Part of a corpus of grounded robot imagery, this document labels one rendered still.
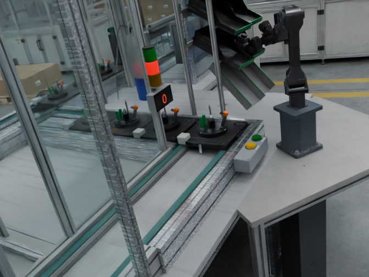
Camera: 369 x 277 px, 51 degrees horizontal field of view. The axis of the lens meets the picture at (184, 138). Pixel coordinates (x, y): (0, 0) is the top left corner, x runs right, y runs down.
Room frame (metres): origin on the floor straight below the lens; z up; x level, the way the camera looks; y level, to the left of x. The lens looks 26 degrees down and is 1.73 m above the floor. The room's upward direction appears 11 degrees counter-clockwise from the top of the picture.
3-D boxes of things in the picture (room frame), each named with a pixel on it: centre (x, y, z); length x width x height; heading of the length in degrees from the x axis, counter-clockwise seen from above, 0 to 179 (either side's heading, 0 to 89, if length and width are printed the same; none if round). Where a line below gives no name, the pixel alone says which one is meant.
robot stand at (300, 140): (1.47, -0.49, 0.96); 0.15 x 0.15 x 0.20; 20
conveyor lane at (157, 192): (1.34, 0.06, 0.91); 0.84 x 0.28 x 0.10; 145
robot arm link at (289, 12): (1.49, -0.50, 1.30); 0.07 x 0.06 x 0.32; 82
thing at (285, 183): (1.52, -0.48, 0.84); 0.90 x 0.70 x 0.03; 110
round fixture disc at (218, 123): (1.57, -0.13, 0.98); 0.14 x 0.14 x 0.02
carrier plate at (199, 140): (1.57, -0.13, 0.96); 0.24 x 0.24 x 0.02; 55
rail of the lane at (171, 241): (1.26, -0.10, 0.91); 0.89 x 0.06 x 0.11; 145
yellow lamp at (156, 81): (1.48, 0.07, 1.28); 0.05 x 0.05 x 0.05
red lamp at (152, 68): (1.48, 0.07, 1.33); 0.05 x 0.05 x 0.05
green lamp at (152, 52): (1.48, 0.07, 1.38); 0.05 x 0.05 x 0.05
